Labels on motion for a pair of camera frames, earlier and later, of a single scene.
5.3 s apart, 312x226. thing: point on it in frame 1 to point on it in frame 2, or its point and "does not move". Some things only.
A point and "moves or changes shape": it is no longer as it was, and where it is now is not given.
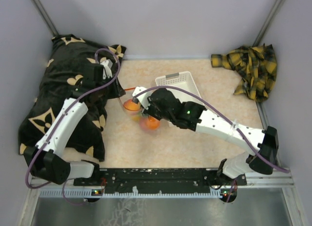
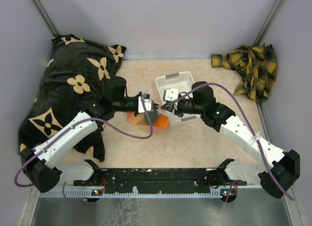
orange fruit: [152, 123] to [162, 122]
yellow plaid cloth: [257, 65] does not move
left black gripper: [117, 91] to [155, 107]
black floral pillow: [83, 71] does not move
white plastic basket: [182, 80] does not move
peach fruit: [129, 105] moves or changes shape
